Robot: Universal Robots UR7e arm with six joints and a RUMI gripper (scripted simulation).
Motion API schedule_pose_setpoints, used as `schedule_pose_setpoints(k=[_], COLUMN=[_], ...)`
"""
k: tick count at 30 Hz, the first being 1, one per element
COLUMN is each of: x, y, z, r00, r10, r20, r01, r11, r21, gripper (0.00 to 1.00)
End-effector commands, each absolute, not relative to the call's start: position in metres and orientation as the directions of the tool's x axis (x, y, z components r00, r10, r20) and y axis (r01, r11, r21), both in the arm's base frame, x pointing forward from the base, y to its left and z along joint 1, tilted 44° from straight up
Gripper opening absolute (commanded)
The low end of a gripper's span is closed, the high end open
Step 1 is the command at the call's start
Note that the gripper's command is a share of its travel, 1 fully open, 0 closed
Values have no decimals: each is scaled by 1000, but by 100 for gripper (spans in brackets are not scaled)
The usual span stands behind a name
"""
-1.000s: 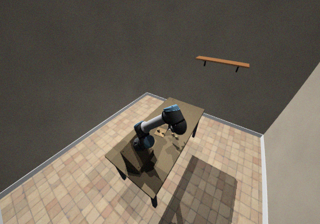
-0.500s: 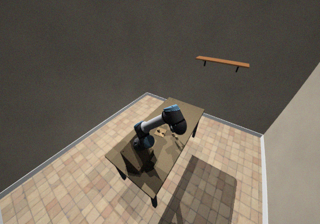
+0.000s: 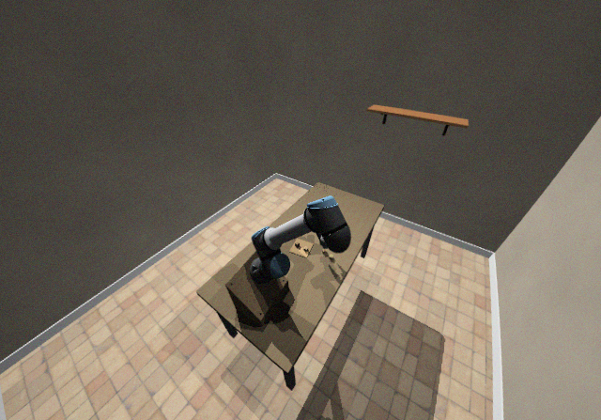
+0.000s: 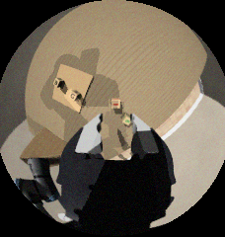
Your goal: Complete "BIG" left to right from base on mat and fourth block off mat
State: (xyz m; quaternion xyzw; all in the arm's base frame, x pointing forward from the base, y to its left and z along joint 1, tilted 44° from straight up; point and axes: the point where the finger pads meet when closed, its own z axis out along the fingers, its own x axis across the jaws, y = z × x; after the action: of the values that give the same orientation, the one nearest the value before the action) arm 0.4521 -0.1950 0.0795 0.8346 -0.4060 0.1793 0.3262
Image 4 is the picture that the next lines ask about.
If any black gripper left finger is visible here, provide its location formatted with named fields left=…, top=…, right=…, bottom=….
left=56, top=114, right=103, bottom=185

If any beige mat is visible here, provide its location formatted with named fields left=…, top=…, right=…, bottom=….
left=52, top=64, right=94, bottom=113

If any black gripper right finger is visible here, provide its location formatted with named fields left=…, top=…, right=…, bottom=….
left=130, top=114, right=176, bottom=185

